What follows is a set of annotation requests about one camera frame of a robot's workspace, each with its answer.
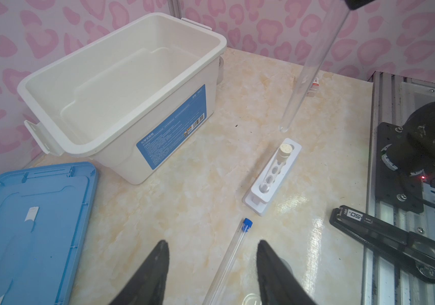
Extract blue plastic bin lid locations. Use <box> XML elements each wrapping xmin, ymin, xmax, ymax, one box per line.
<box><xmin>0</xmin><ymin>162</ymin><xmax>99</xmax><ymax>304</ymax></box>

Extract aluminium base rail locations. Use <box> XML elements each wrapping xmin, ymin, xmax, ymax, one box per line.
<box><xmin>362</xmin><ymin>72</ymin><xmax>435</xmax><ymax>304</ymax></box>

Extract white plastic storage bin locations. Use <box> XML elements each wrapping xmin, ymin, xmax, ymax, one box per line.
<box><xmin>18</xmin><ymin>13</ymin><xmax>228</xmax><ymax>185</ymax></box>

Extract cork stoppered test tube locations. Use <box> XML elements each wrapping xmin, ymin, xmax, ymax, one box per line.
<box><xmin>259</xmin><ymin>143</ymin><xmax>294</xmax><ymax>193</ymax></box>

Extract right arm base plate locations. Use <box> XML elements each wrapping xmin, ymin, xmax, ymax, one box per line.
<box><xmin>375</xmin><ymin>122</ymin><xmax>435</xmax><ymax>214</ymax></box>

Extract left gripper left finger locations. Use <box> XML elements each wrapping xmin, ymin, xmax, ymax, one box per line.
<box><xmin>110</xmin><ymin>240</ymin><xmax>170</xmax><ymax>304</ymax></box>

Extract white test tube rack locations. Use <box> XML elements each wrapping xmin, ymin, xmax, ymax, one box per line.
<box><xmin>242</xmin><ymin>138</ymin><xmax>302</xmax><ymax>216</ymax></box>

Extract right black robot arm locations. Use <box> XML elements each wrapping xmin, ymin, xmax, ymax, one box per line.
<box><xmin>376</xmin><ymin>101</ymin><xmax>435</xmax><ymax>214</ymax></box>

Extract clear watch glass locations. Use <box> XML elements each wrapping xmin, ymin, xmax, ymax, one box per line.
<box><xmin>242</xmin><ymin>293</ymin><xmax>262</xmax><ymax>305</ymax></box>

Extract black stapler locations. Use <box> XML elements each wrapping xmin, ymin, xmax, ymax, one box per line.
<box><xmin>329</xmin><ymin>205</ymin><xmax>435</xmax><ymax>284</ymax></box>

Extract blue capped test tube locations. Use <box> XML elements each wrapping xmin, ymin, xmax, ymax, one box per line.
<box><xmin>279</xmin><ymin>0</ymin><xmax>371</xmax><ymax>133</ymax></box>
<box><xmin>203</xmin><ymin>218</ymin><xmax>253</xmax><ymax>304</ymax></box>

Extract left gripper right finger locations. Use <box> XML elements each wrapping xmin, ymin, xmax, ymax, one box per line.
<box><xmin>256</xmin><ymin>240</ymin><xmax>315</xmax><ymax>305</ymax></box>

